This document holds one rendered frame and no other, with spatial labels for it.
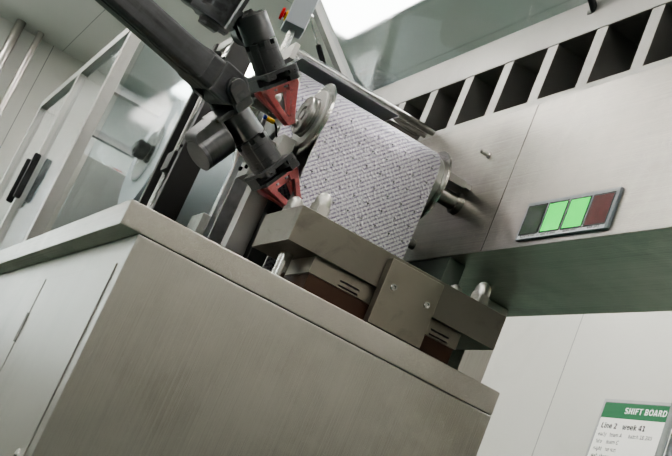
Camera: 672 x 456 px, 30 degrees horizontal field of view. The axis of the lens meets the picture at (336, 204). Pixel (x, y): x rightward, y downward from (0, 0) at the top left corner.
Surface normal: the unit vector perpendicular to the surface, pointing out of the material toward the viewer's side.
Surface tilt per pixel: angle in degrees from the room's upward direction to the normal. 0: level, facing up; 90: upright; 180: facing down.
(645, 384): 90
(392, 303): 90
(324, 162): 90
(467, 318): 90
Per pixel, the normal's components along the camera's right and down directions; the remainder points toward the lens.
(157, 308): 0.41, -0.10
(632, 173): -0.83, -0.46
